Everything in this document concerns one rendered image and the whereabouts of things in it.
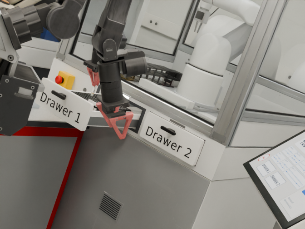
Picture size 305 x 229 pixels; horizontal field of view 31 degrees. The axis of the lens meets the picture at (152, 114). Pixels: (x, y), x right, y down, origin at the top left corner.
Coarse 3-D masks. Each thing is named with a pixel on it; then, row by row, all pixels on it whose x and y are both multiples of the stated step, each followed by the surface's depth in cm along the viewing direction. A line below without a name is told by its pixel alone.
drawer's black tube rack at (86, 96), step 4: (76, 92) 228; (80, 92) 231; (80, 96) 223; (84, 96) 226; (88, 96) 229; (92, 96) 231; (96, 96) 234; (96, 100) 226; (120, 108) 228; (124, 108) 232
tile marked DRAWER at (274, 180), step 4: (276, 172) 162; (268, 176) 162; (272, 176) 160; (276, 176) 159; (280, 176) 158; (268, 180) 160; (272, 180) 158; (276, 180) 157; (280, 180) 155; (284, 180) 154; (268, 184) 157; (272, 184) 156; (276, 184) 154; (280, 184) 153; (272, 188) 154
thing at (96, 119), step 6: (72, 90) 231; (96, 114) 211; (138, 114) 232; (90, 120) 209; (96, 120) 212; (102, 120) 214; (120, 120) 223; (132, 120) 229; (102, 126) 216; (108, 126) 219; (120, 126) 224; (132, 126) 231
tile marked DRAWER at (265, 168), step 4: (268, 160) 172; (264, 164) 171; (268, 164) 170; (272, 164) 168; (256, 168) 172; (260, 168) 171; (264, 168) 169; (268, 168) 167; (272, 168) 166; (260, 172) 168; (264, 172) 166; (268, 172) 165
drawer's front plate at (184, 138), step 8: (152, 120) 226; (160, 120) 223; (144, 128) 228; (152, 128) 226; (160, 128) 223; (176, 128) 219; (144, 136) 228; (152, 136) 225; (160, 136) 223; (168, 136) 221; (176, 136) 219; (184, 136) 216; (192, 136) 214; (160, 144) 223; (184, 144) 216; (192, 144) 214; (200, 144) 212; (168, 152) 220; (176, 152) 218; (184, 152) 216; (192, 152) 214; (200, 152) 214; (184, 160) 216; (192, 160) 214
